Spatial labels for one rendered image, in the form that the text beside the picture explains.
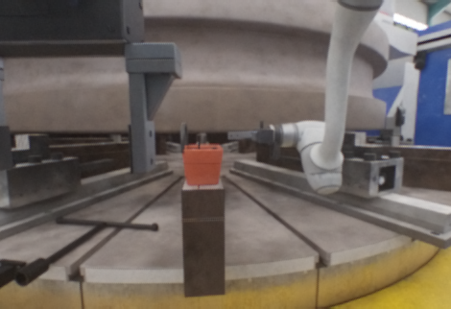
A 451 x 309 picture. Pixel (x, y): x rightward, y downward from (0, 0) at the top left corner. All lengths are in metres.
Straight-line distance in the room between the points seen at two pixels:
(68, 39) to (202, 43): 1.51
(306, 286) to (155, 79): 1.23
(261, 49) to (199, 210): 1.27
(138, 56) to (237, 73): 1.50
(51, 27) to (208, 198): 0.65
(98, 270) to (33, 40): 1.06
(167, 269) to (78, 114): 1.11
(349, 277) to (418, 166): 1.60
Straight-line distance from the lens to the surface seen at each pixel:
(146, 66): 0.21
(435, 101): 6.08
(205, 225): 0.82
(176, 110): 1.50
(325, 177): 0.82
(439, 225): 1.61
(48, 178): 1.78
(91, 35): 0.22
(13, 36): 0.25
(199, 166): 0.81
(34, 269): 1.25
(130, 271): 1.17
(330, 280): 1.41
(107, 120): 1.64
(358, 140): 1.83
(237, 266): 1.12
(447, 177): 2.83
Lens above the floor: 0.89
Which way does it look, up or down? 7 degrees down
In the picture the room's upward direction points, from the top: straight up
